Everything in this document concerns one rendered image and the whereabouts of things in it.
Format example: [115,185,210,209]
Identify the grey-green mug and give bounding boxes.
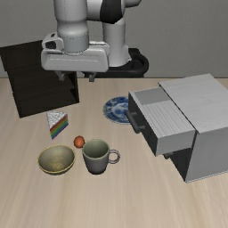
[81,138,121,175]

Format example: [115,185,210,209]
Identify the grey cabinet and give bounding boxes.
[158,73,228,183]

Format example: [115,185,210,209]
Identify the rainbow cake wedge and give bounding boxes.
[45,110,69,141]

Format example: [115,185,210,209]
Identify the open grey drawer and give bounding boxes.
[126,86,197,158]

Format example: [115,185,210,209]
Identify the blue and white plate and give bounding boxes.
[102,95,132,125]

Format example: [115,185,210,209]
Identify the small orange fruit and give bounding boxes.
[73,135,86,149]

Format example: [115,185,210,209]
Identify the olive bowl with yellow rim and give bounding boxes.
[37,143,77,176]

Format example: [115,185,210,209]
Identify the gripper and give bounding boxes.
[40,31,110,83]

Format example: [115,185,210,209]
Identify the dark slatted rack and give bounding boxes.
[0,39,80,119]

